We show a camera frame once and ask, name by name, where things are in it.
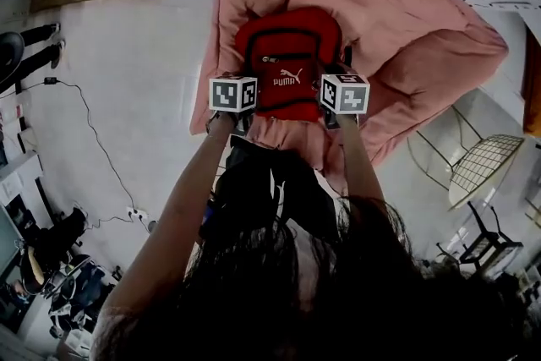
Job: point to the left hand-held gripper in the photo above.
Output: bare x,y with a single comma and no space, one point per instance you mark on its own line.
230,94

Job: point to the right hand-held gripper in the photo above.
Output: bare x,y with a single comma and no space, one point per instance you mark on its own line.
344,95

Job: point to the red backpack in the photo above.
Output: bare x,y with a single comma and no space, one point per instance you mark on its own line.
287,50

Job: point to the person's left forearm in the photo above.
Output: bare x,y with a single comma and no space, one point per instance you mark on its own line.
181,198

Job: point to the person's right forearm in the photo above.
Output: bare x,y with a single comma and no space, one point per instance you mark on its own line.
359,165

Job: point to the person's black trousers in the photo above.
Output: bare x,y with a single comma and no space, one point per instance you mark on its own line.
253,182

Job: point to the white floor power strip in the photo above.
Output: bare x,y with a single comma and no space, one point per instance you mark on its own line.
137,214

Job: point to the black round dish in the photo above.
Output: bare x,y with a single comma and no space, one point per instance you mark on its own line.
8,55

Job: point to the person's white shirt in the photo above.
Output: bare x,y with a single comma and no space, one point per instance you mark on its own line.
110,334

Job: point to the black frame chair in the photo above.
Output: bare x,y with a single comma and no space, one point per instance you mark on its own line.
486,247

